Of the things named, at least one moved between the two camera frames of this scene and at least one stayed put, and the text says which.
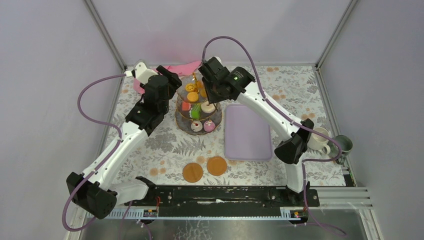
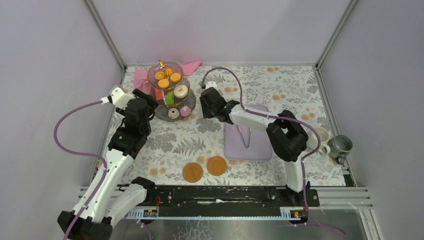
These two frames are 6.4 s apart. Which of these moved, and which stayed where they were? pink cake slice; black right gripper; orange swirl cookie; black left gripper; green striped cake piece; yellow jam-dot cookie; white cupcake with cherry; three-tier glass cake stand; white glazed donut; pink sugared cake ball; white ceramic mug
Moved: three-tier glass cake stand; pink sugared cake ball; yellow jam-dot cookie; green striped cake piece; white glazed donut; orange swirl cookie; pink cake slice; black left gripper; white cupcake with cherry; black right gripper
Stayed: white ceramic mug
